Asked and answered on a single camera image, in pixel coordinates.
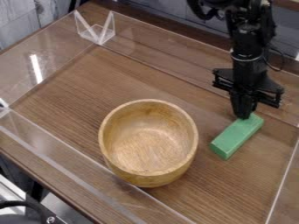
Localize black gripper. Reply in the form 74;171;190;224
212;68;284;119

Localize green rectangular block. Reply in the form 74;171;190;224
209;114;264;160

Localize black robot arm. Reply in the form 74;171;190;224
186;0;284;119

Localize brown wooden bowl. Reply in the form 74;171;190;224
97;99;198;188

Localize clear acrylic tray enclosure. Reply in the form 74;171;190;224
0;8;299;224

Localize clear acrylic corner bracket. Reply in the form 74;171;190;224
73;10;115;46

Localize black cable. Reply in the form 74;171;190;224
0;199;50;224

